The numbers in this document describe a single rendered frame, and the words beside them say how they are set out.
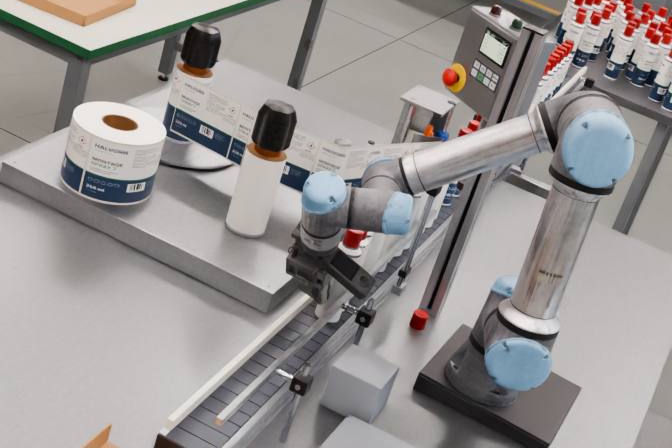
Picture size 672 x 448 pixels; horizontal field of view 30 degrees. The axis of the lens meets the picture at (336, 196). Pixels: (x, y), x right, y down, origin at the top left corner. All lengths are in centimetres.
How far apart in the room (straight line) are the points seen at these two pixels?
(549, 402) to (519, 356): 33
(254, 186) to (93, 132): 35
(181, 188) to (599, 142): 109
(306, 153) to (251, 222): 25
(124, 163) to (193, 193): 24
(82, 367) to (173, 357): 18
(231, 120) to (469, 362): 85
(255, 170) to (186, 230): 19
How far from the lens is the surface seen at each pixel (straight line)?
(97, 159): 265
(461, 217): 266
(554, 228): 218
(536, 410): 253
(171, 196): 279
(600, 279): 322
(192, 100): 295
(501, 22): 258
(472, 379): 245
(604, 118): 211
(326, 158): 283
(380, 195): 219
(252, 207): 267
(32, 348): 229
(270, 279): 257
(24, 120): 508
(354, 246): 241
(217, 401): 218
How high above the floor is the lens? 213
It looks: 25 degrees down
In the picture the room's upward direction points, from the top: 18 degrees clockwise
